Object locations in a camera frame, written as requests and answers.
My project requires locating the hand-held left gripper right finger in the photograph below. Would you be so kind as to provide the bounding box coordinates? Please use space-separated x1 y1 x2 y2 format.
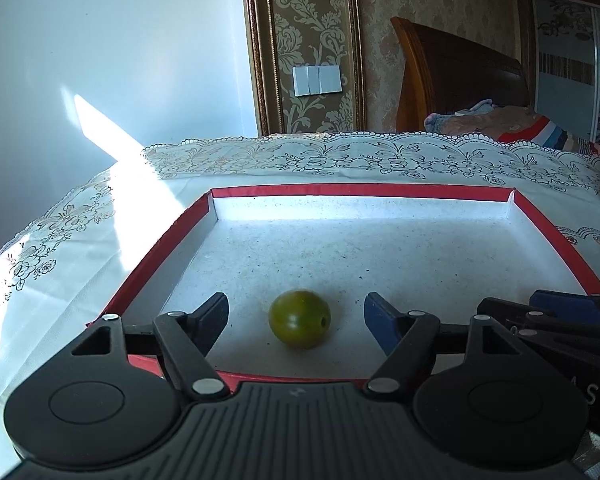
364 292 523 402

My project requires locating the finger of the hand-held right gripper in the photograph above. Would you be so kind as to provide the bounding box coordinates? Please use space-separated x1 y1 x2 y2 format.
476 297 600 356
529 289 600 328

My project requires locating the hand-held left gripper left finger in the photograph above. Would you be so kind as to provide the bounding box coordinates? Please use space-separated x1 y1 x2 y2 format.
72 292 231 402

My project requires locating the red-edged white tray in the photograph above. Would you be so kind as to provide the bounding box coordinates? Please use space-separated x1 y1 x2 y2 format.
102 184 600 381

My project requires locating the round green fruit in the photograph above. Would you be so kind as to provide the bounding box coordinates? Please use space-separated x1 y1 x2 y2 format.
268 288 332 351

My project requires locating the white lace tablecloth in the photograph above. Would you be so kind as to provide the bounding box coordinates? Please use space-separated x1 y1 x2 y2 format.
0 130 600 471

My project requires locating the red white blue striped cloth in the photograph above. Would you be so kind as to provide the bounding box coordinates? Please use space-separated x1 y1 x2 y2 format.
497 115 600 160

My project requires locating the pink quilt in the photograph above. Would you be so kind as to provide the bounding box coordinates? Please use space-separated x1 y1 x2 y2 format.
440 106 548 142

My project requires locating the light blue cloth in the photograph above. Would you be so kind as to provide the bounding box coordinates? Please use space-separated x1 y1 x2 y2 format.
424 100 496 135

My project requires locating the brown wooden headboard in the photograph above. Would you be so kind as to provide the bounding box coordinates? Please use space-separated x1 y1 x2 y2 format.
390 16 531 133

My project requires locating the wardrobe with patterned sliding door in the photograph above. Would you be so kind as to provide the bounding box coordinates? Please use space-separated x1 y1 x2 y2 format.
510 0 600 151

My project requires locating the white wall switch panel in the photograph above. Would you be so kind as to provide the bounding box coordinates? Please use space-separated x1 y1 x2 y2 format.
292 64 343 97

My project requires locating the gold ornate wall frame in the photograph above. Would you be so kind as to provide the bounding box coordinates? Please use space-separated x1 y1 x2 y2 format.
240 0 368 136

